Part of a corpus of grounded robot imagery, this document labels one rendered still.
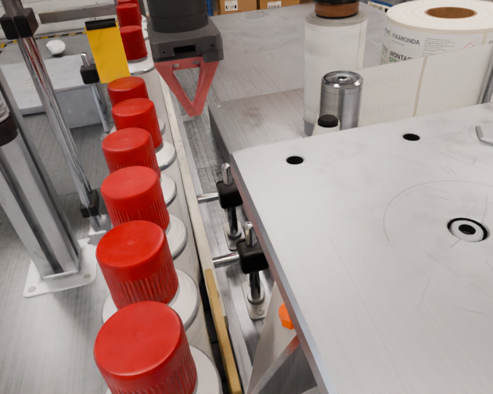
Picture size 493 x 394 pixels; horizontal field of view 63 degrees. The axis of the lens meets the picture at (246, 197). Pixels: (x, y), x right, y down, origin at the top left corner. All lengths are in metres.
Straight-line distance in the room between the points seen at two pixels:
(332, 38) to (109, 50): 0.29
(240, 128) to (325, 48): 0.21
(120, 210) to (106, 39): 0.24
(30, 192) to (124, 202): 0.28
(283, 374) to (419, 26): 0.62
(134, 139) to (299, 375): 0.18
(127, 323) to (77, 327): 0.35
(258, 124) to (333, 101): 0.35
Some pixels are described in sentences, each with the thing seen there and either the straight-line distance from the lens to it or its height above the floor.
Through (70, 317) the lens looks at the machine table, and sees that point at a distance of 0.53.
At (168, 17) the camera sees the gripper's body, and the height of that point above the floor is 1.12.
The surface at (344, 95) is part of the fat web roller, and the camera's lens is 0.38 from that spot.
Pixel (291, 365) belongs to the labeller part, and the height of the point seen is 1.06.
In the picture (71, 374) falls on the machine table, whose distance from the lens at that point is 0.49.
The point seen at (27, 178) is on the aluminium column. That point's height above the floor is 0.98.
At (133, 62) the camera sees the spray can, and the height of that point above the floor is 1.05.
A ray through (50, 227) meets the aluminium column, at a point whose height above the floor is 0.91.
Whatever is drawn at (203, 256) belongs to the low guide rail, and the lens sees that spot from 0.42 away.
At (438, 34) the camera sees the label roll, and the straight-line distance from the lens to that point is 0.71.
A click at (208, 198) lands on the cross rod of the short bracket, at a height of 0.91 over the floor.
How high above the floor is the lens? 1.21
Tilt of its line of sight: 37 degrees down
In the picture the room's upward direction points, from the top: 5 degrees counter-clockwise
